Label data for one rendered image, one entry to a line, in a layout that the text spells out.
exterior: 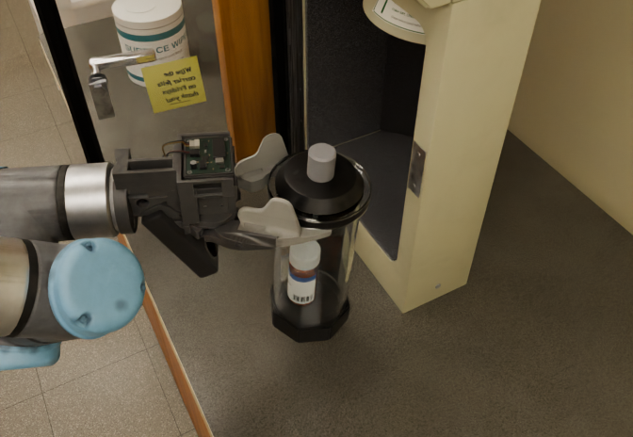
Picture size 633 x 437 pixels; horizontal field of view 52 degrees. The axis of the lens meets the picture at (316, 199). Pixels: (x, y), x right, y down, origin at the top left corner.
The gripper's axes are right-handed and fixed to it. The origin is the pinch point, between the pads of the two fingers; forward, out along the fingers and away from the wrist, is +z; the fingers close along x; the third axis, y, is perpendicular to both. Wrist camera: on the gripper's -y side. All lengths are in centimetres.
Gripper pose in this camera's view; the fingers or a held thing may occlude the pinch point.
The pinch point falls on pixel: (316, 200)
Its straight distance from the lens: 68.9
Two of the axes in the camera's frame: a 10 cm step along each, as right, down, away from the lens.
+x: -1.4, -7.1, 6.9
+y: 0.4, -7.0, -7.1
